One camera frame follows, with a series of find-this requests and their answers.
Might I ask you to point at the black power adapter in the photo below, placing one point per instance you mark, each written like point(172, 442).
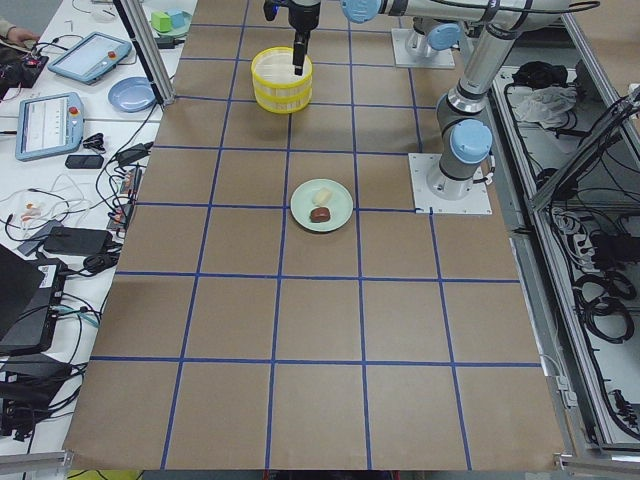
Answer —
point(76, 241)

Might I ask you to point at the teach pendant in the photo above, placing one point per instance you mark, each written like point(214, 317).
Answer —
point(49, 126)
point(91, 58)

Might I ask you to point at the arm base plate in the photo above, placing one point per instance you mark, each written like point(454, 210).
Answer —
point(432, 50)
point(435, 193)

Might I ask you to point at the black laptop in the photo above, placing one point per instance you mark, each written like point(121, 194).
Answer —
point(30, 292)

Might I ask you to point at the teach pendant near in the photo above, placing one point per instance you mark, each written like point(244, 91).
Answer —
point(49, 126)

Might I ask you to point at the teach pendant far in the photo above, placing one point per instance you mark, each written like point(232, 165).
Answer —
point(91, 58)

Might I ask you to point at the black phone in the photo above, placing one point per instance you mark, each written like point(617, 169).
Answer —
point(84, 161)

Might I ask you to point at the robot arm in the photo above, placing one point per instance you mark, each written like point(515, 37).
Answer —
point(466, 140)
point(362, 11)

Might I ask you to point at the green cube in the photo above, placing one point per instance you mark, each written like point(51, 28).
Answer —
point(160, 21)

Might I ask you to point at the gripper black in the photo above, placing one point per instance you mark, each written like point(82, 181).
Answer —
point(304, 16)

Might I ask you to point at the light green plate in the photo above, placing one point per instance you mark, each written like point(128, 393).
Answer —
point(341, 205)

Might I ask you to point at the brown bun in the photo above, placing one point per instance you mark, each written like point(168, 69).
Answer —
point(320, 214)

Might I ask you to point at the white cloth bundle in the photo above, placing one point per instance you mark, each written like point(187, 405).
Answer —
point(547, 107)

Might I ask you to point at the blue plate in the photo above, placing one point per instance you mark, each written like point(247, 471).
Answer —
point(132, 95)

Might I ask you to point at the pale green tray plate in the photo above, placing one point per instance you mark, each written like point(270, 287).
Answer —
point(180, 32)

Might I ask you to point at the aluminium frame post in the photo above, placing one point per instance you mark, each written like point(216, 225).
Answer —
point(139, 31)

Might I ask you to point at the yellow steamer layer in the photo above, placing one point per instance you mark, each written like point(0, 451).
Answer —
point(283, 104)
point(274, 74)

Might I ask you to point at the blue cube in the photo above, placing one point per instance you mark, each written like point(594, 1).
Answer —
point(177, 19)

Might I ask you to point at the white bun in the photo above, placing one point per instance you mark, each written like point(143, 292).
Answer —
point(322, 197)

